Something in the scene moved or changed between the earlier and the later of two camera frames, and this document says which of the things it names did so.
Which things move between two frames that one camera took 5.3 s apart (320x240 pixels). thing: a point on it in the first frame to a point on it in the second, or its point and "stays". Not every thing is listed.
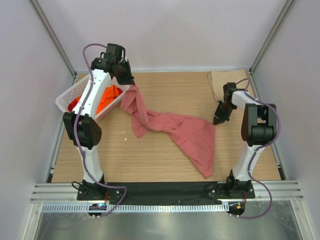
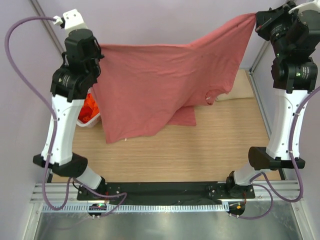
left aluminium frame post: (50, 32) stays
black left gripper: (129, 79) to (99, 56)
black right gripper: (220, 116) to (265, 19)
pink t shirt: (197, 136) to (140, 88)
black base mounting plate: (212, 191) stays
